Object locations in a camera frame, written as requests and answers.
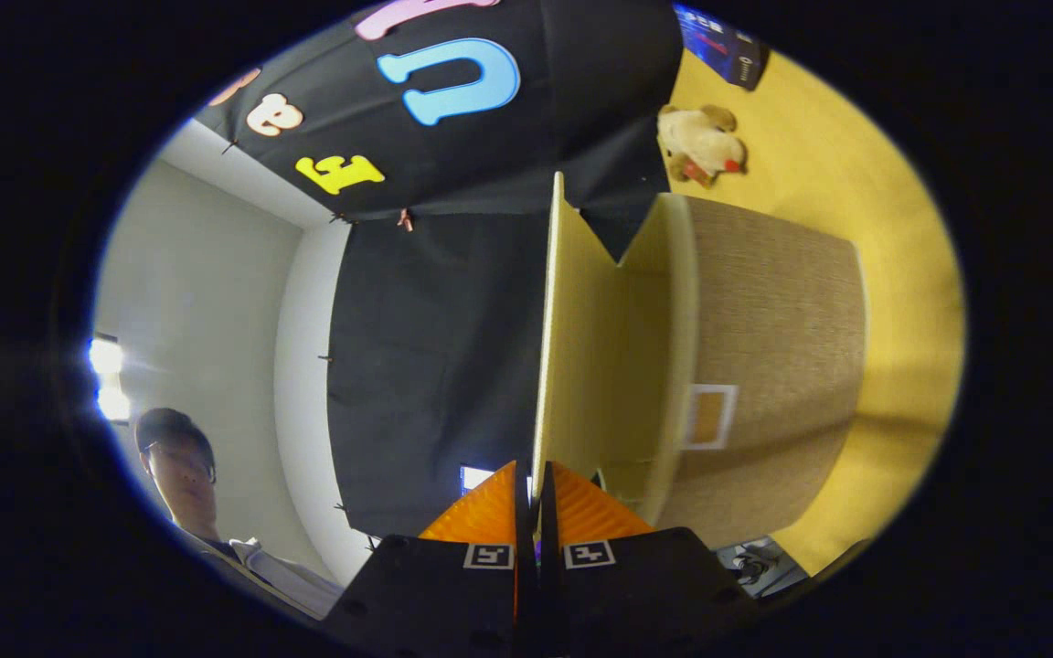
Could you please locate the black backdrop cloth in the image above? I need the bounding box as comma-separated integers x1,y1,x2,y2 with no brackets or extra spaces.
193,0,685,540

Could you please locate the beige fabric storage box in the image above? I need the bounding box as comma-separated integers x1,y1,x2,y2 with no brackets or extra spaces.
531,171,867,549

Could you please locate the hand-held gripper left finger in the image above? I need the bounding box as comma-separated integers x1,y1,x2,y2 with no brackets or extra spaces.
321,460,537,658

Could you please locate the brown plush dog toy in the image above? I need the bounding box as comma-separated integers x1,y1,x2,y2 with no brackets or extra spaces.
656,103,749,188

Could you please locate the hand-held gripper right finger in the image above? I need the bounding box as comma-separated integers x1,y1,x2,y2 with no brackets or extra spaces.
537,460,765,658

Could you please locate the bright window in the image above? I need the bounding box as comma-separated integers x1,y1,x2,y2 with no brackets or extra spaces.
88,334,132,423

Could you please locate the dark blue book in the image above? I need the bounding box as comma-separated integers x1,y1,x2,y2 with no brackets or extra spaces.
673,5,771,90

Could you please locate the person's upper body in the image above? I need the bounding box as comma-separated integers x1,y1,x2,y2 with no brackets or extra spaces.
133,408,345,622

